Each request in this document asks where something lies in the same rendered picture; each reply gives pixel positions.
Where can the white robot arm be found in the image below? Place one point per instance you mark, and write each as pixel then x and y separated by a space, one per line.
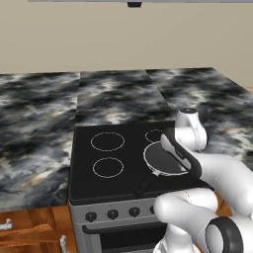
pixel 227 178

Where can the dark frying pan, silver rim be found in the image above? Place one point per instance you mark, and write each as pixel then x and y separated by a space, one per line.
pixel 161 159

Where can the black hob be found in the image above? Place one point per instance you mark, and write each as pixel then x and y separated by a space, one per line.
pixel 108 178

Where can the black stove knob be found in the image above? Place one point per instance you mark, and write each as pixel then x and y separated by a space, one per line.
pixel 91 216
pixel 134 211
pixel 151 209
pixel 112 214

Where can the black glass oven door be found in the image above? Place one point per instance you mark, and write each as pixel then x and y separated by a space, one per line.
pixel 128 240

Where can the grey oven stove body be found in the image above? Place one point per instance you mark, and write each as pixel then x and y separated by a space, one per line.
pixel 77 230

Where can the wooden cupboard front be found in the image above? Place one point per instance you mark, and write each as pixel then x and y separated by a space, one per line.
pixel 222 204

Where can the wooden drawer front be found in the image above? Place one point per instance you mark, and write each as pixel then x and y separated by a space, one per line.
pixel 29 219

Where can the wooden cupboard door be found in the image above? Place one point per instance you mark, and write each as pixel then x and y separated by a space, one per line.
pixel 33 245

